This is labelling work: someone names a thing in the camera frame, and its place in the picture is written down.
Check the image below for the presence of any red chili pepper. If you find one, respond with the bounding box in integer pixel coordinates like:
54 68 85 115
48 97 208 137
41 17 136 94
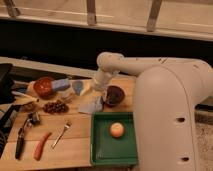
33 132 52 161

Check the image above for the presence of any bunch of dark grapes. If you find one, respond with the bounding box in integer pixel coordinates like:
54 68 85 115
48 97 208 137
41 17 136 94
43 100 69 114

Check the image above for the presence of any blue sponge block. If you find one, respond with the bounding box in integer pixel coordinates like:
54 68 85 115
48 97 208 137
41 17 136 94
51 79 70 91

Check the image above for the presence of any brown round object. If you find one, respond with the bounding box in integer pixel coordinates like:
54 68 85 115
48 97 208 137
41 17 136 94
21 103 36 112

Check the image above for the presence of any red bowl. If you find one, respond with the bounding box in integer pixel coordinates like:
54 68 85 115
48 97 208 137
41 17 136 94
33 77 54 98

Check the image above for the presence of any green square tray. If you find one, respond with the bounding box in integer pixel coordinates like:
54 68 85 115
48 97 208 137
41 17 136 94
90 112 138 166

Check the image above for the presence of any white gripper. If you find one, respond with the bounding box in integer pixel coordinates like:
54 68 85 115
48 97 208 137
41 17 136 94
80 69 118 103

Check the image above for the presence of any blue small cup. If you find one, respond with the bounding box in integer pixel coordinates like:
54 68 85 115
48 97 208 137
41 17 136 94
72 80 83 95

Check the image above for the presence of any grey blue towel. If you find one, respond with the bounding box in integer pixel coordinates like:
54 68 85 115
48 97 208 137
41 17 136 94
78 96 104 114

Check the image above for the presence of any dark maroon bowl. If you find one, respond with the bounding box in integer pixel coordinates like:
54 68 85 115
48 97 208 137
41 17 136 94
105 86 125 107

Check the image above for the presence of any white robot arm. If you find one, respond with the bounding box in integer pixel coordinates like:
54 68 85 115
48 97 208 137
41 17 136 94
90 52 213 171

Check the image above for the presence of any silver fork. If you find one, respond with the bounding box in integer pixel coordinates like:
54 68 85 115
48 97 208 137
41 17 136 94
51 121 72 149

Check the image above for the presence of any banana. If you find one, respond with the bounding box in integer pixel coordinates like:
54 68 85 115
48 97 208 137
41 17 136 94
12 91 39 104

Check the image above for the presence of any peach apple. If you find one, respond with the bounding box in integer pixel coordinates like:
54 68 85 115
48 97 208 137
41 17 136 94
110 122 125 138

